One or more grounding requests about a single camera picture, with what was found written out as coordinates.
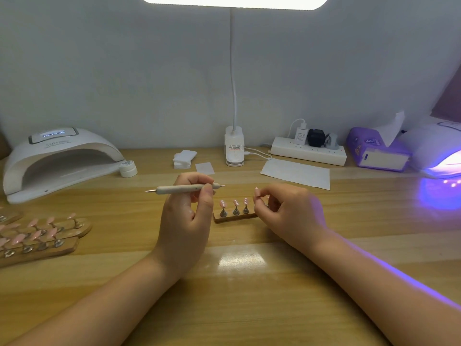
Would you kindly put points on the person's left hand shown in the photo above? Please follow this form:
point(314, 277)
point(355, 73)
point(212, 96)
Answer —
point(184, 230)

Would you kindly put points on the person's right hand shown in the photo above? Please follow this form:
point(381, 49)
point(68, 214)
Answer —
point(292, 219)

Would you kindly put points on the grey dotting pen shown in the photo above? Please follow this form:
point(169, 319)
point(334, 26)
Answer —
point(173, 189)

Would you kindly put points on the wooden nail holder strip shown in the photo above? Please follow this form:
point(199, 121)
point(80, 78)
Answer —
point(234, 217)

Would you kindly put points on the wooden stands with pink nails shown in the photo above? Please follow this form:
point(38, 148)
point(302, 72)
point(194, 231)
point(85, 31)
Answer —
point(40, 238)

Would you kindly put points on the white nail lamp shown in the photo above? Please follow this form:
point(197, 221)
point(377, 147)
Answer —
point(57, 155)
point(434, 146)

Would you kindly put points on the person's left forearm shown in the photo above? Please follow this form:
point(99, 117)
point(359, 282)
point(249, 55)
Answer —
point(93, 313)

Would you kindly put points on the person's right forearm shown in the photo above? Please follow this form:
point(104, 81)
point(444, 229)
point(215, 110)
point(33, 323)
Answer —
point(392, 299)

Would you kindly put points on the white desk lamp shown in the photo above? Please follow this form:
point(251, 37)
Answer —
point(234, 147)

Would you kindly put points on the white paper sheet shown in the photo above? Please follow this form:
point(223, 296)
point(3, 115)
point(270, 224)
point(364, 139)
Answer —
point(295, 174)

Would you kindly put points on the small white paper square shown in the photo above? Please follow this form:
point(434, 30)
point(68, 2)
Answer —
point(205, 168)

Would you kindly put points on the white power strip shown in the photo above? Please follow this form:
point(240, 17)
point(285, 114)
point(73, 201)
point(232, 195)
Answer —
point(309, 150)

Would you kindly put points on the stack of white cotton pads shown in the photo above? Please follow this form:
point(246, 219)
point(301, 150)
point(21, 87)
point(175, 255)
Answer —
point(185, 159)

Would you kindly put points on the small closed white jar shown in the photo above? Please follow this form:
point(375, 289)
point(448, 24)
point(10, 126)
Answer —
point(128, 168)

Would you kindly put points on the white charger plug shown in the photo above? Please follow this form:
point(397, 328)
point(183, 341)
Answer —
point(300, 134)

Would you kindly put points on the black plug adapter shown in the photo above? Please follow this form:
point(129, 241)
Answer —
point(317, 137)

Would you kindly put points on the grey plug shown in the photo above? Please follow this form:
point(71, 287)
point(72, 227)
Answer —
point(332, 141)

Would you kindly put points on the purple tissue box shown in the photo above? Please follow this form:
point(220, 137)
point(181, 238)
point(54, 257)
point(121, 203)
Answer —
point(364, 150)

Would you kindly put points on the white tissue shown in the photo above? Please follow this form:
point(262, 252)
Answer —
point(392, 129)

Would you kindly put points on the brown wooden board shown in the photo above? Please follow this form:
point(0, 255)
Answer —
point(448, 101)

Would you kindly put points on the brown cardboard box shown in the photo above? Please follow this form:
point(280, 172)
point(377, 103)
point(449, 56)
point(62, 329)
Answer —
point(4, 146)

